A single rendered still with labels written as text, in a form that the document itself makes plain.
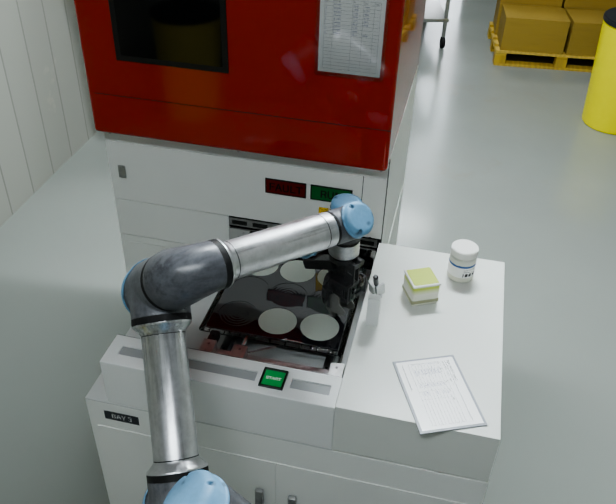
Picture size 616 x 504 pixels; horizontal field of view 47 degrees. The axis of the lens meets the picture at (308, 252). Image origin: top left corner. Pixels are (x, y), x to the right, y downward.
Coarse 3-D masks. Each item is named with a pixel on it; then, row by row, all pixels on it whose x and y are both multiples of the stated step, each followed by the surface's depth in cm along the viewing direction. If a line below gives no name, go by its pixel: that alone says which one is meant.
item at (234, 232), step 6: (234, 228) 210; (240, 228) 210; (246, 228) 210; (252, 228) 210; (234, 234) 211; (240, 234) 210; (246, 234) 210; (360, 246) 204; (366, 246) 204; (360, 252) 204; (366, 252) 204; (372, 252) 203
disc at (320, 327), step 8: (304, 320) 184; (312, 320) 184; (320, 320) 184; (328, 320) 185; (304, 328) 182; (312, 328) 182; (320, 328) 182; (328, 328) 182; (336, 328) 182; (312, 336) 180; (320, 336) 180; (328, 336) 180
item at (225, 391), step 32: (128, 352) 166; (192, 352) 166; (128, 384) 165; (192, 384) 160; (224, 384) 158; (256, 384) 158; (288, 384) 158; (320, 384) 159; (224, 416) 164; (256, 416) 161; (288, 416) 158; (320, 416) 156
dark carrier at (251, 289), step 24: (240, 288) 194; (264, 288) 195; (288, 288) 195; (312, 288) 195; (216, 312) 186; (240, 312) 186; (312, 312) 187; (264, 336) 179; (288, 336) 180; (336, 336) 180
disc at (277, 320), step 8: (264, 312) 187; (272, 312) 187; (280, 312) 187; (288, 312) 187; (264, 320) 184; (272, 320) 184; (280, 320) 184; (288, 320) 184; (296, 320) 184; (264, 328) 182; (272, 328) 182; (280, 328) 182; (288, 328) 182
